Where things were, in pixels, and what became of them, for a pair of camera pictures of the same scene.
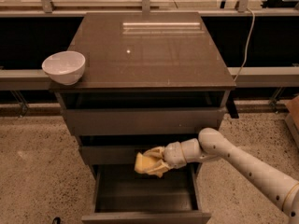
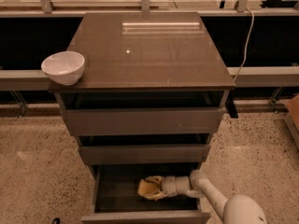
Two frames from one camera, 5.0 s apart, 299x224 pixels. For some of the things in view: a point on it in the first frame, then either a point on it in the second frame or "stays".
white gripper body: [174, 155] → [168, 186]
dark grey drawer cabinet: [149, 80] stays
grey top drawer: [143, 121] stays
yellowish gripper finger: [158, 151] → [155, 178]
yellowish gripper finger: [160, 169] → [157, 197]
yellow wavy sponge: [143, 163] → [146, 188]
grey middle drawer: [116, 155] stays
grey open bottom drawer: [124, 195] stays
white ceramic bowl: [64, 67] stays
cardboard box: [292, 118] stays
